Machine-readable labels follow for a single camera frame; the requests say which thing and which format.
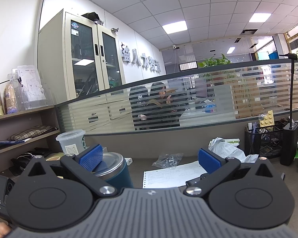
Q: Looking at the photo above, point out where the clear acrylic document holder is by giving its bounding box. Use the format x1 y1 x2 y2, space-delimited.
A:
8 65 54 112

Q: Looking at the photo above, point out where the person's hand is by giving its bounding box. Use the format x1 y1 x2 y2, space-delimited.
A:
0 222 12 238

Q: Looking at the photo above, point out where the seated person dark hair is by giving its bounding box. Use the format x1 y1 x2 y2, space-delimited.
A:
139 82 181 130

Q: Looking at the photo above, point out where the green potted plant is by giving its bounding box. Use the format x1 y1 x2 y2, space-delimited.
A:
197 54 231 68

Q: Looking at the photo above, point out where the black mesh desk organizer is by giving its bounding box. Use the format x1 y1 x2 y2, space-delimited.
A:
244 120 286 158

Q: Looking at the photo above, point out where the bagged bread loaf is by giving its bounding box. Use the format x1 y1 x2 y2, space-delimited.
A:
4 78 21 114

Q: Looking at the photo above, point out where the crumpled white plastic bag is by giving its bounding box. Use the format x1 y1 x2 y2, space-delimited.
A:
208 137 258 163

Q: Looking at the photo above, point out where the brown wooden shelf unit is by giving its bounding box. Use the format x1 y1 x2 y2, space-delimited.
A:
0 105 61 177

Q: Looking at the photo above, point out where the clear bag of screws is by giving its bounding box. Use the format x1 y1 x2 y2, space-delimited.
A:
152 153 183 169

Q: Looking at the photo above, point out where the white perforated paper sheet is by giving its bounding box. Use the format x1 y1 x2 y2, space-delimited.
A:
142 161 206 189

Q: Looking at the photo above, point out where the black stand with pole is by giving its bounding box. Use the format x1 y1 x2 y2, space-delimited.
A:
280 53 298 166

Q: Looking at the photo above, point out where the beige metal glass-door cabinet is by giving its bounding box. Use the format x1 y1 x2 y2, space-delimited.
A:
38 9 129 134

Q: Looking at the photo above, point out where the black DAS device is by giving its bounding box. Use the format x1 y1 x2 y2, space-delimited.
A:
0 175 15 227

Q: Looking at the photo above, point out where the plaid folded cloth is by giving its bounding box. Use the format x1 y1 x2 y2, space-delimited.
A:
8 125 58 141

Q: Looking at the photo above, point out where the yellow toy brick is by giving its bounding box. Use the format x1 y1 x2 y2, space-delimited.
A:
258 110 275 128

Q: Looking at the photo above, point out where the clear plastic Starbucks cup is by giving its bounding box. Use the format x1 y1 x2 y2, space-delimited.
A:
56 130 87 156

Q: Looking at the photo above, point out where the small white charger box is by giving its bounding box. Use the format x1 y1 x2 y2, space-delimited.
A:
125 157 133 166

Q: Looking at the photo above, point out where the frosted glass desk partition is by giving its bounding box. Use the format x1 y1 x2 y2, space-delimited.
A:
55 58 298 136

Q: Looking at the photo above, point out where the dark blue steel tumbler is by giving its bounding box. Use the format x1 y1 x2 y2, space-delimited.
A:
92 152 133 191

